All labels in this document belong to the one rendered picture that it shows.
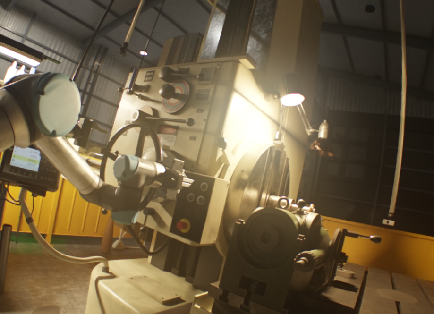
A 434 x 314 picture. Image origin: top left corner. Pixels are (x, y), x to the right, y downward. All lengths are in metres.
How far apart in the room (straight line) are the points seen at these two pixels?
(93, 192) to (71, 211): 3.14
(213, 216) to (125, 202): 0.36
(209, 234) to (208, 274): 0.91
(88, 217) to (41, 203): 0.77
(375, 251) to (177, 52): 2.92
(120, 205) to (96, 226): 3.48
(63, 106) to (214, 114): 0.77
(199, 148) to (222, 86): 0.28
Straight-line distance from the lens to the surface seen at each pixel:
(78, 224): 4.10
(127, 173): 0.75
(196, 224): 0.99
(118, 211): 0.78
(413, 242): 3.35
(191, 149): 1.18
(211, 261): 1.87
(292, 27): 2.08
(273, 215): 0.87
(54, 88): 0.50
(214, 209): 0.99
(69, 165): 0.75
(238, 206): 1.14
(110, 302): 1.67
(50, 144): 0.70
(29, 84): 0.52
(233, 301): 0.92
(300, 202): 0.92
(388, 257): 3.34
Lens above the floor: 1.32
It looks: 7 degrees up
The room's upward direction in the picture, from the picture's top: 13 degrees clockwise
